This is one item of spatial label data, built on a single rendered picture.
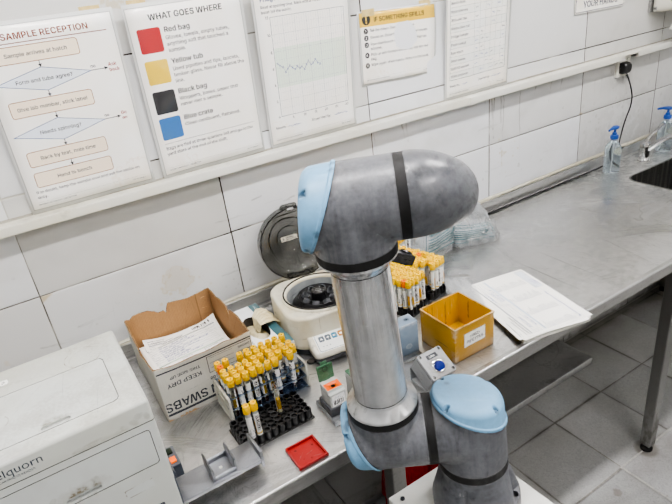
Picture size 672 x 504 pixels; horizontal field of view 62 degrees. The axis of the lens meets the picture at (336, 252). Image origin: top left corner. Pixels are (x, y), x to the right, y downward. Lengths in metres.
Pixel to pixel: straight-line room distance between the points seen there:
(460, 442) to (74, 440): 0.61
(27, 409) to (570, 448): 1.98
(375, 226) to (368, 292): 0.11
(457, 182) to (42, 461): 0.75
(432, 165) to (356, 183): 0.10
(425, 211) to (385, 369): 0.27
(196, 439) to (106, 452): 0.35
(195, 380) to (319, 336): 0.33
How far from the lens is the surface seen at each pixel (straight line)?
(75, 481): 1.07
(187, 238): 1.62
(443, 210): 0.71
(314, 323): 1.47
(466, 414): 0.92
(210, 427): 1.38
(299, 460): 1.25
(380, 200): 0.69
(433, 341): 1.48
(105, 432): 1.03
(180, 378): 1.38
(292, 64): 1.64
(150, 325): 1.61
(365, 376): 0.86
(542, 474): 2.41
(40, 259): 1.56
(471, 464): 0.98
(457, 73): 2.02
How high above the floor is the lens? 1.77
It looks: 26 degrees down
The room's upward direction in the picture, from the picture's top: 7 degrees counter-clockwise
